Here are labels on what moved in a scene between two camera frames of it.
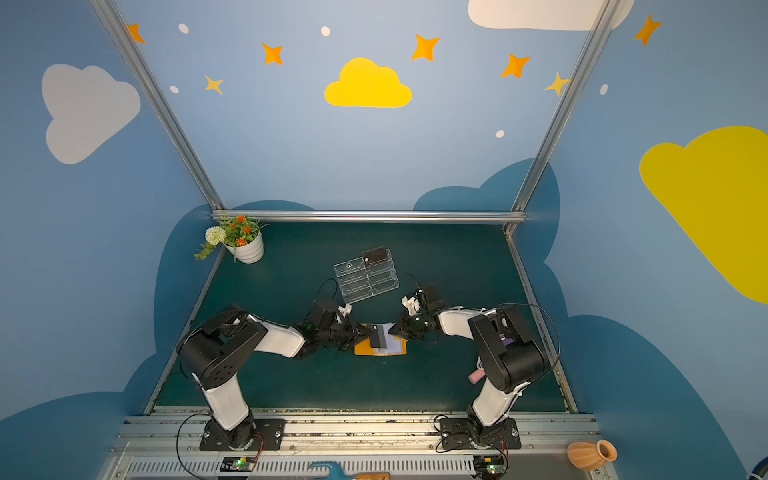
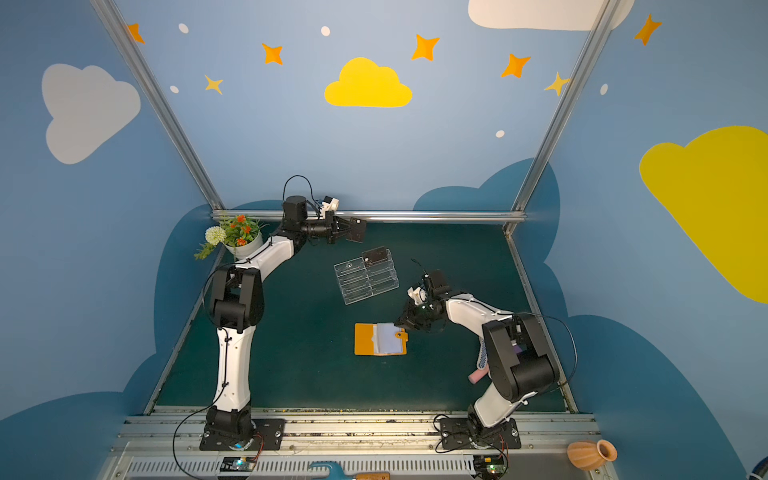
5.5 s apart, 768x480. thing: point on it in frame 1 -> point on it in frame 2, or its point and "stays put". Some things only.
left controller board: x=237 y=464 stays put
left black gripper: x=342 y=328 -> x=336 y=227
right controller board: x=491 y=466 stays put
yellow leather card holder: x=381 y=342 stays put
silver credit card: x=377 y=336 -> x=357 y=230
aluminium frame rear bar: x=373 y=216 stays put
